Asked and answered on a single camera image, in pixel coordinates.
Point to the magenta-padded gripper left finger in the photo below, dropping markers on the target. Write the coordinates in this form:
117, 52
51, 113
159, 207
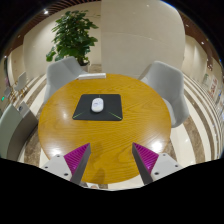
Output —
77, 157

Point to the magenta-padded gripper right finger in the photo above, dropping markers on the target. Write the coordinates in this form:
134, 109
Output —
146, 158

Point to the white cartoon-print computer mouse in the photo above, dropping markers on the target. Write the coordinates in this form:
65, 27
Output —
97, 105

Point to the black mouse pad green lines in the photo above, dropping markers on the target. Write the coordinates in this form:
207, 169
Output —
115, 105

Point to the grey shell chair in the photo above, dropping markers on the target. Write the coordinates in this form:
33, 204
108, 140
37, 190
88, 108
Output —
60, 75
15, 133
168, 86

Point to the white power strip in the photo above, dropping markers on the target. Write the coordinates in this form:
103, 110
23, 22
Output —
91, 76

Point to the small distant grey chair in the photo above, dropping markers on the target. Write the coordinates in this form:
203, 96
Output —
20, 81

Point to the green potted plant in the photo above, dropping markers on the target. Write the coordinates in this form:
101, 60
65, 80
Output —
73, 36

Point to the wall posters group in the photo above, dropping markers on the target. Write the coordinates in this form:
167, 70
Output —
213, 88

